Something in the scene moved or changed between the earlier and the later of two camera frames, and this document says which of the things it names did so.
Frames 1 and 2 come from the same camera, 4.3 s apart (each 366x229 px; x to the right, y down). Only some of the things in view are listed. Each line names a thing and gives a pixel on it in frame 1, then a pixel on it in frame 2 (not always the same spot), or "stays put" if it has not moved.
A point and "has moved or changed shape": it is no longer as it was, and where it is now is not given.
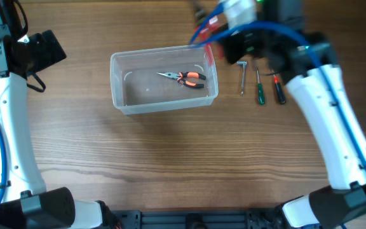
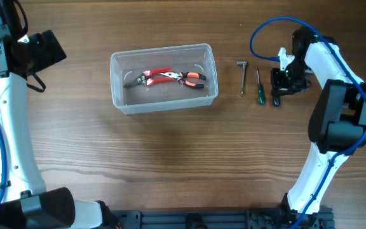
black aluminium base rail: x=199 y=219 stays put
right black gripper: x=230 y=55 -> x=279 y=88
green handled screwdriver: x=261 y=97 stays put
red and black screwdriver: x=279 y=90 has moved or changed shape
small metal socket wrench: x=242 y=63 stays put
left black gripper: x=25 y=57 stays put
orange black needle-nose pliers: x=179 y=77 stays put
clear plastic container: x=164 y=78 stays put
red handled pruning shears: x=205 y=29 -> x=145 y=78
